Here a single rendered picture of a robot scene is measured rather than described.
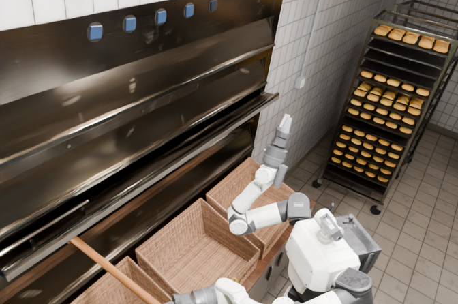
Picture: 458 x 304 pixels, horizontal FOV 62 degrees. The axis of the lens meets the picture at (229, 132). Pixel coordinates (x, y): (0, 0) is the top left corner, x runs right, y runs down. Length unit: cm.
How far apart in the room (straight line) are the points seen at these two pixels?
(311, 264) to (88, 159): 94
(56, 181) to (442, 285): 313
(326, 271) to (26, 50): 123
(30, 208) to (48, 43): 57
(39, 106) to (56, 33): 24
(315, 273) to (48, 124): 107
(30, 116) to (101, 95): 27
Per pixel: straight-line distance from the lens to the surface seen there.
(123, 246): 203
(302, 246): 157
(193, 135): 198
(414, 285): 365
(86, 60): 137
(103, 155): 161
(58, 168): 151
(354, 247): 161
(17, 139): 133
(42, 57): 128
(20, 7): 121
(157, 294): 212
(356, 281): 148
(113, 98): 150
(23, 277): 171
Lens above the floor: 249
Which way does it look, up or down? 32 degrees down
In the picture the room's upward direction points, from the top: 9 degrees clockwise
